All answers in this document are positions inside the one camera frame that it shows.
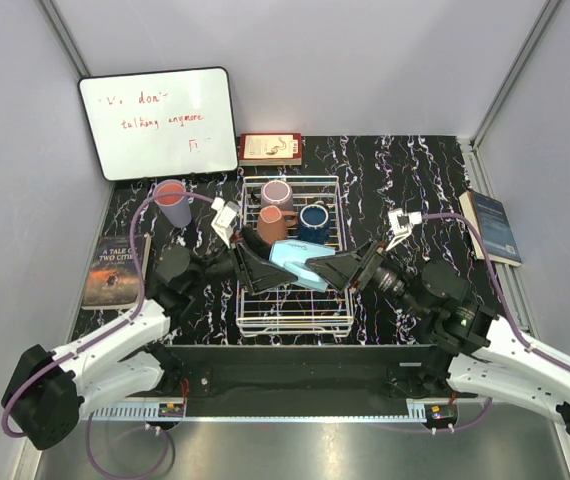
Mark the light blue faceted mug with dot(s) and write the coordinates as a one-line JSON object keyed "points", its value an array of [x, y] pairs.
{"points": [[291, 255]]}

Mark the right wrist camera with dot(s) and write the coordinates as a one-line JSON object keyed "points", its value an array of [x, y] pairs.
{"points": [[402, 223]]}

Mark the white dry-erase board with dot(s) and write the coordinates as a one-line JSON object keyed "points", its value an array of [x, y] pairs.
{"points": [[161, 124]]}

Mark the A Tale of Two Cities book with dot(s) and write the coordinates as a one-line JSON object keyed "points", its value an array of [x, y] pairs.
{"points": [[112, 281]]}

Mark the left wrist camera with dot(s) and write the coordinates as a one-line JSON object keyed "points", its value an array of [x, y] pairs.
{"points": [[224, 221]]}

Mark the red book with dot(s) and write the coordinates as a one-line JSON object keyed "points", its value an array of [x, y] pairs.
{"points": [[270, 149]]}

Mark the salmon square mug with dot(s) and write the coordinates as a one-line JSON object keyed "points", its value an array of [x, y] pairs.
{"points": [[273, 223]]}

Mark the lavender tumbler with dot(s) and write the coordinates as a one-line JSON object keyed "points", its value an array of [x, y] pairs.
{"points": [[178, 215]]}

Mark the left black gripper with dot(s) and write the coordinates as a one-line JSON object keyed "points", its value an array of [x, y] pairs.
{"points": [[261, 276]]}

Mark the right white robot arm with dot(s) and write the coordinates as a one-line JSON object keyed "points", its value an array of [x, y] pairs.
{"points": [[478, 351]]}

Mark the blue book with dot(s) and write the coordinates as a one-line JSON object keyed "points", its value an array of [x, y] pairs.
{"points": [[488, 217]]}

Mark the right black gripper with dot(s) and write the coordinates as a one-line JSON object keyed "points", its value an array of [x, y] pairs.
{"points": [[354, 267]]}

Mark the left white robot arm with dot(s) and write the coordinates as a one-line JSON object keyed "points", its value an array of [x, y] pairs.
{"points": [[50, 391]]}

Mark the dark blue mug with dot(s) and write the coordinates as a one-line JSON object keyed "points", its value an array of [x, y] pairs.
{"points": [[314, 223]]}

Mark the white wire dish rack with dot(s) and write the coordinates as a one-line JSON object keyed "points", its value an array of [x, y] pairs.
{"points": [[293, 310]]}

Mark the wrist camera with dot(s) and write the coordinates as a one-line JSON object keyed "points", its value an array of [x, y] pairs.
{"points": [[402, 223], [224, 221]]}

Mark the coral pink tumbler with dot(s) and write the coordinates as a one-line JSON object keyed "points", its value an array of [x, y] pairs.
{"points": [[169, 193]]}

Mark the mauve mug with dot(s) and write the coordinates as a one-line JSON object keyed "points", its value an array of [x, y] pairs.
{"points": [[277, 193]]}

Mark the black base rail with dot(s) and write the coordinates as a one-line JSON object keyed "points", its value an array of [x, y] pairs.
{"points": [[302, 382]]}

